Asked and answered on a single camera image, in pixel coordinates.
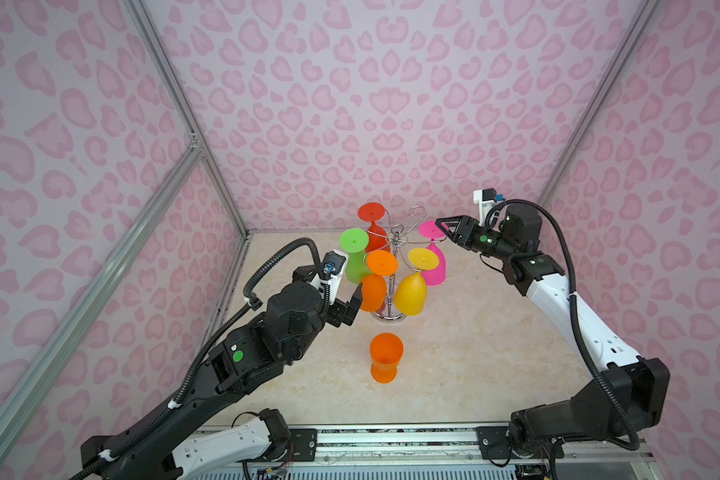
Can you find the orange front wine glass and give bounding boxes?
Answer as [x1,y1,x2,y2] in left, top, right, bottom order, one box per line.
[361,250,398,312]

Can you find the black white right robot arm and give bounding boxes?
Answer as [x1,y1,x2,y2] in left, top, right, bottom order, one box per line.
[435,199,670,456]

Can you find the orange back wine glass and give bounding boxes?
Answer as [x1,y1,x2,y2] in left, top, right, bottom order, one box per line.
[370,333,404,384]

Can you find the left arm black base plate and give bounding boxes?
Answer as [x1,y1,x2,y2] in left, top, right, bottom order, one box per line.
[254,428,318,463]

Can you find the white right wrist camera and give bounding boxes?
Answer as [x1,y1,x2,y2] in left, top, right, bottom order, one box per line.
[473,188,505,229]

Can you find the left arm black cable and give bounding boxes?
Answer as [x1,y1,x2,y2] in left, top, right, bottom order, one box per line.
[65,237,337,480]

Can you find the chrome wine glass rack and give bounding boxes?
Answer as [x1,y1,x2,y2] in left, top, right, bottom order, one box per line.
[372,205,427,325]

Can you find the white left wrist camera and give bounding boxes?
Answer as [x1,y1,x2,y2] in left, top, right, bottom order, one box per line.
[310,250,349,305]

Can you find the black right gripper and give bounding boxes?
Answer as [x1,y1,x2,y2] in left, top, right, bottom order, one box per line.
[436,216,518,262]

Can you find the aluminium frame post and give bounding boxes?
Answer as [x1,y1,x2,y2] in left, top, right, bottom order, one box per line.
[123,0,249,239]
[538,0,663,207]

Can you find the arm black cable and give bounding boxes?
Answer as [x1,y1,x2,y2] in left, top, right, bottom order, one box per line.
[65,237,337,480]
[485,199,642,452]

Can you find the green plastic wine glass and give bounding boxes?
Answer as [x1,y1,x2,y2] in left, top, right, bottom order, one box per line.
[339,228,370,284]

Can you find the aluminium frame post right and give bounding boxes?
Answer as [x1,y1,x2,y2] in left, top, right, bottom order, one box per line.
[538,0,663,207]

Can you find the red plastic wine glass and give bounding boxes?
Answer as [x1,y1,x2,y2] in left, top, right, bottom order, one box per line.
[358,202,390,253]

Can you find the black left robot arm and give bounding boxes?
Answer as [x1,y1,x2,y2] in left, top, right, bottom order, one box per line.
[75,251,362,479]

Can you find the aluminium diagonal frame bar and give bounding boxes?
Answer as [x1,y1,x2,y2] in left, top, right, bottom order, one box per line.
[0,145,204,466]

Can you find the orange wine glass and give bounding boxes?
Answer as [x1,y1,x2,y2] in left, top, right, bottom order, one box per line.
[370,333,404,384]
[361,250,398,312]

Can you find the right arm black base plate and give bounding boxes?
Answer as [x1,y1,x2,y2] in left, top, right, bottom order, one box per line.
[475,425,565,467]

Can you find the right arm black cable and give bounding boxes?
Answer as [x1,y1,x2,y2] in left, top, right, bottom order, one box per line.
[485,199,642,452]

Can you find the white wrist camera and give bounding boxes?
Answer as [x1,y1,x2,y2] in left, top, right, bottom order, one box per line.
[473,188,505,229]
[310,250,349,305]

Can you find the yellow plastic wine glass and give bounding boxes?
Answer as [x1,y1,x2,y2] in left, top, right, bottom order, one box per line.
[393,248,440,316]

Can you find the pink plastic wine glass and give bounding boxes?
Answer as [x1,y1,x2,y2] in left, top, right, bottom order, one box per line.
[418,220,449,287]

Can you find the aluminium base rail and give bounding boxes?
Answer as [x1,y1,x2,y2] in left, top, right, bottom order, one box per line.
[136,421,664,480]

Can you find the aluminium frame post left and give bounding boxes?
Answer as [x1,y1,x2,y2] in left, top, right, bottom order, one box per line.
[123,0,249,239]

